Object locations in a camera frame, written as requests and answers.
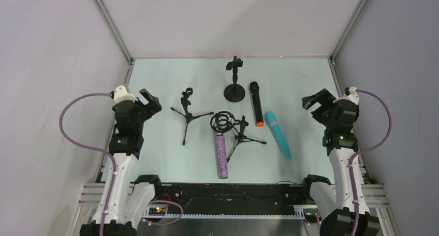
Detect black round base stand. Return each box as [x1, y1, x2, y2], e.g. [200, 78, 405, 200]
[223, 56, 245, 102]

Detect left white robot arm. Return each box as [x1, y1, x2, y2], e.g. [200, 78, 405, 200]
[79, 85, 162, 235]

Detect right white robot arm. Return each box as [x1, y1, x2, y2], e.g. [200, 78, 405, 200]
[302, 87, 381, 235]

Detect purple glitter microphone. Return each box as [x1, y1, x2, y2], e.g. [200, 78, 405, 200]
[215, 134, 228, 179]

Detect teal blue microphone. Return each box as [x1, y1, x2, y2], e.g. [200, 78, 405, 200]
[265, 111, 292, 159]

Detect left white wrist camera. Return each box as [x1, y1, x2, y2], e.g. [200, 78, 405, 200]
[110, 85, 138, 104]

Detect white toothed cable duct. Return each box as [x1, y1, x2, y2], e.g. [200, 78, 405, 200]
[142, 208, 305, 220]

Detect black shock mount tripod stand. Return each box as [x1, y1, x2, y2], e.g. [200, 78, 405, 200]
[210, 111, 267, 163]

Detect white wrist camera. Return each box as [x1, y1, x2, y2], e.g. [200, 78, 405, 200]
[337, 86, 359, 105]
[110, 85, 138, 104]

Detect black orange-tipped microphone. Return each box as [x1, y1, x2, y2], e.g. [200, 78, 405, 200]
[249, 81, 264, 127]

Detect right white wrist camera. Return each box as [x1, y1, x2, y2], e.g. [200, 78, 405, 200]
[337, 86, 359, 105]

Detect black tripod clip stand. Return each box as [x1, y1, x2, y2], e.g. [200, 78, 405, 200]
[170, 87, 214, 145]

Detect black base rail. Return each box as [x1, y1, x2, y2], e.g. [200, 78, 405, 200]
[153, 182, 314, 215]

